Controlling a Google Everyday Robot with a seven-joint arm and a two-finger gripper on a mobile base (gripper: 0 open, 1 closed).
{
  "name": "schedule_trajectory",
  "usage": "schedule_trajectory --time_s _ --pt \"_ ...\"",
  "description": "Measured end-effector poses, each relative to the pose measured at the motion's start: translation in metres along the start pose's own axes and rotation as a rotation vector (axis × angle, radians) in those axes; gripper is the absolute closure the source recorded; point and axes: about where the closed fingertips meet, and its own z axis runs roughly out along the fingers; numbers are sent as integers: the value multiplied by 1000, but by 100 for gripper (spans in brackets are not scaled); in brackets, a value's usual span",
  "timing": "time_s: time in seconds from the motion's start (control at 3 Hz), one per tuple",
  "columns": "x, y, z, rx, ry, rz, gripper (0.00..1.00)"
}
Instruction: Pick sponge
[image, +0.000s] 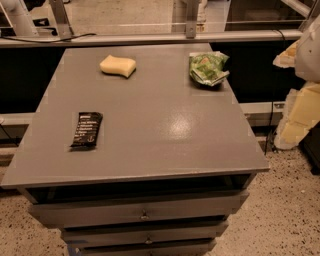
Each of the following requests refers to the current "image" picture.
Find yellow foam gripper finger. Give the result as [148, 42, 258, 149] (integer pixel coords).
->
[274, 82, 320, 150]
[273, 41, 298, 68]

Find top grey drawer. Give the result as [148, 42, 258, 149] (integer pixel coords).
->
[30, 189, 249, 228]

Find grey drawer cabinet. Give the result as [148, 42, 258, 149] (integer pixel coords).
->
[0, 43, 270, 256]

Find black snack bar wrapper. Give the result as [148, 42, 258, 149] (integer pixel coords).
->
[71, 112, 103, 148]

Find grey drawer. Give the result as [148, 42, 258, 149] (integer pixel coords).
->
[62, 218, 228, 248]
[69, 238, 216, 256]
[30, 189, 249, 228]

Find grey metal rail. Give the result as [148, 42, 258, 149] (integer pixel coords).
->
[0, 29, 302, 48]

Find green crumpled snack bag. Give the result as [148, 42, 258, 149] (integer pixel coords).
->
[189, 51, 229, 87]

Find black cable on rail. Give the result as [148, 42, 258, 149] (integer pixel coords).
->
[0, 32, 98, 44]

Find bottom grey drawer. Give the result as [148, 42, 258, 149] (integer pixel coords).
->
[69, 238, 216, 256]

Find grey robot base left background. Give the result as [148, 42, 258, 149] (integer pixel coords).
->
[0, 0, 39, 37]

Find black hanging cable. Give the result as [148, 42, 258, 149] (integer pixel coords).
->
[264, 29, 287, 156]

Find yellow sponge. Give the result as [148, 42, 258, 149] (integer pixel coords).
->
[99, 55, 136, 78]

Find grey metal post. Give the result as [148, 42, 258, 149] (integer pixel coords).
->
[184, 0, 199, 39]

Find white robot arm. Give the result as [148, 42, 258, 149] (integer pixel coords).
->
[273, 21, 320, 150]

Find middle grey drawer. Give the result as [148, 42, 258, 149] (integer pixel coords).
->
[62, 218, 228, 248]

